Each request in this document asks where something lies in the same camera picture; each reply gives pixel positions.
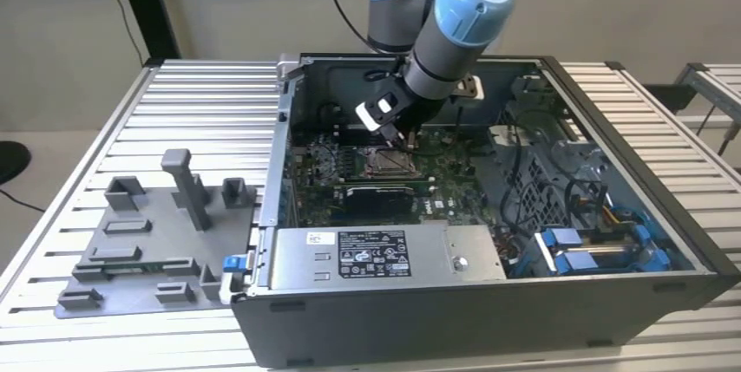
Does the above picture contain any grey parts rack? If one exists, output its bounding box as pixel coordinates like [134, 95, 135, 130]
[54, 147, 262, 320]

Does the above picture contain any black drive cable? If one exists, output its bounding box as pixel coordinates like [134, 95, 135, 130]
[562, 176, 609, 234]

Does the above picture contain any blue plastic drive latch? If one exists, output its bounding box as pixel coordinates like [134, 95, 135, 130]
[628, 222, 675, 272]

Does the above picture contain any CPU socket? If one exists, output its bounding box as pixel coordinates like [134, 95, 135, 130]
[360, 144, 421, 179]

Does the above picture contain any black graphics card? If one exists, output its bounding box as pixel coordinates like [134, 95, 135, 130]
[338, 184, 417, 219]

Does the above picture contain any grey perforated drive cage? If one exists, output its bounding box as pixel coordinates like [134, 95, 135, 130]
[472, 75, 615, 234]

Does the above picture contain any metal socket cover frame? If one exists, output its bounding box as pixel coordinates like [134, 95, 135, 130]
[362, 146, 418, 178]

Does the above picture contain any black round base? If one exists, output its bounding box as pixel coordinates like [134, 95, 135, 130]
[0, 140, 31, 186]

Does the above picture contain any black and white wrist camera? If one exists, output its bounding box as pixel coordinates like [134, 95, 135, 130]
[353, 93, 410, 141]

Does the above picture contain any black frame post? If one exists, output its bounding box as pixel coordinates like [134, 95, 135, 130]
[111, 0, 182, 63]

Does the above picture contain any silver power supply unit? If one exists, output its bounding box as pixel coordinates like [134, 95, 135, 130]
[266, 220, 509, 294]

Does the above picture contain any aluminium frame side table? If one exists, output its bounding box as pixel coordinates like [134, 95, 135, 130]
[675, 62, 741, 130]

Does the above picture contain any green RAM stick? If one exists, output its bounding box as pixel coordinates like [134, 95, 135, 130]
[102, 260, 170, 274]

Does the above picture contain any silver topped CPU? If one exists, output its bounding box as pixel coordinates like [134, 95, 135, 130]
[374, 151, 408, 173]

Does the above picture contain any black rectangular block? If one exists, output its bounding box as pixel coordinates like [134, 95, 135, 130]
[641, 83, 696, 114]

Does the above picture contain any blue disk carrier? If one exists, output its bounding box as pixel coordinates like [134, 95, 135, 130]
[553, 249, 603, 277]
[536, 226, 585, 256]

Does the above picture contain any black open PC case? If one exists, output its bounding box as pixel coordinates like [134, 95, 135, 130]
[230, 53, 741, 369]

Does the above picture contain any green motherboard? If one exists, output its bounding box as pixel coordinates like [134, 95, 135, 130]
[286, 124, 493, 228]

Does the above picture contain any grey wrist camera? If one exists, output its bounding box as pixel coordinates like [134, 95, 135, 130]
[450, 75, 485, 102]

